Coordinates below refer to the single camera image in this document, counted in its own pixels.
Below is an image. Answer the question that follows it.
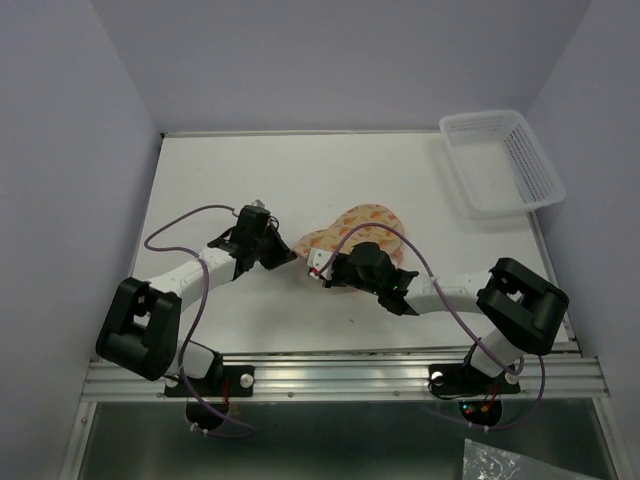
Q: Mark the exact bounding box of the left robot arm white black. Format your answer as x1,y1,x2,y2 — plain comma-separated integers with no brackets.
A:
96,205,296,394

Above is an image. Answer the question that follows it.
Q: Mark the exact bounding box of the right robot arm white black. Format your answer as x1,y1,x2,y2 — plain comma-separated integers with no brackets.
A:
308,242,570,396

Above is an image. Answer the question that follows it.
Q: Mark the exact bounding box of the clear plastic bag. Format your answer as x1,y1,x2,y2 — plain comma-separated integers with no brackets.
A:
460,438,621,479

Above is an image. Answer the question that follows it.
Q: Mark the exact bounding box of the white plastic basket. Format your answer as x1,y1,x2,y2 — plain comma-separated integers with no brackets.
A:
439,110,566,218

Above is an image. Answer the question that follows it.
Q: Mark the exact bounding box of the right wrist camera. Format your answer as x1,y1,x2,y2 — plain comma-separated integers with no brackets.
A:
307,248,336,281

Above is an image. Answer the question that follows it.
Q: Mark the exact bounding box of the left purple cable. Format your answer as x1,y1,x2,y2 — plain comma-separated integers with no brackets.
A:
143,203,259,439

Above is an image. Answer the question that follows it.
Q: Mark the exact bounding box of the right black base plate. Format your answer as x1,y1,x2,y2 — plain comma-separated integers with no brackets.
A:
428,363,521,398

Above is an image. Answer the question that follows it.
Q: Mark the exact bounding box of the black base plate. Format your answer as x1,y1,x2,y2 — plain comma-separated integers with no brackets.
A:
162,364,255,398
428,363,521,398

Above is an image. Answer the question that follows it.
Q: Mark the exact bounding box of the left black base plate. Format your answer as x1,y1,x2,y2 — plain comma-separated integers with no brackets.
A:
162,364,255,398

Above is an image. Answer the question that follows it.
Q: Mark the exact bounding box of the aluminium frame rail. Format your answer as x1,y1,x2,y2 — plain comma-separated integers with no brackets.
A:
81,354,609,403

